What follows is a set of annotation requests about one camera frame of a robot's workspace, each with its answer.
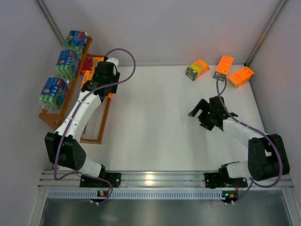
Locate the orange three-tier wire shelf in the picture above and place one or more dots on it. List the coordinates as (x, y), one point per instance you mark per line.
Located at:
(54, 120)

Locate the pink scrubber sponge box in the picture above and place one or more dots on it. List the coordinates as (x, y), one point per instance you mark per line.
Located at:
(90, 63)

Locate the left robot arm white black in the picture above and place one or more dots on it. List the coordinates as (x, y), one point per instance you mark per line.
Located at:
(63, 147)

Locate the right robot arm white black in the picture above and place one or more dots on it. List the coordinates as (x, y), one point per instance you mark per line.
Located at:
(266, 161)

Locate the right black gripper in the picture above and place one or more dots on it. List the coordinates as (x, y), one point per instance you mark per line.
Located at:
(204, 112)

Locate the orange box far right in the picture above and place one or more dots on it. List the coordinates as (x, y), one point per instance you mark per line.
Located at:
(240, 77)

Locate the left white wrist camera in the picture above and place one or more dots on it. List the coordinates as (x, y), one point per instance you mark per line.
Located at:
(113, 60)

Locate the blue green sponge pack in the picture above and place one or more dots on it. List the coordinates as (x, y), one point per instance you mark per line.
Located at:
(67, 64)
(53, 93)
(75, 41)

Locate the orange green box yellow sponge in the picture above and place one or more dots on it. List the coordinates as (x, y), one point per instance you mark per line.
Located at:
(196, 69)

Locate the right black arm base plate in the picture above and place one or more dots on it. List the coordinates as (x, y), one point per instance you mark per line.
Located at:
(214, 180)

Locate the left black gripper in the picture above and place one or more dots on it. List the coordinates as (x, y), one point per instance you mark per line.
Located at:
(105, 68)

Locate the orange box upright back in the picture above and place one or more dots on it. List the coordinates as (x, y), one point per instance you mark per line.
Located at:
(223, 68)

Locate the aluminium mounting rail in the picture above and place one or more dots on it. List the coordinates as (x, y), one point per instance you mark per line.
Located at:
(136, 179)

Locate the slotted grey cable duct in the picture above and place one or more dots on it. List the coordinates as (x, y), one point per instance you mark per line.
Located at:
(141, 194)

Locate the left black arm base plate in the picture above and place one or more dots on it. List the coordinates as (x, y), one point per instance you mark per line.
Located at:
(113, 178)

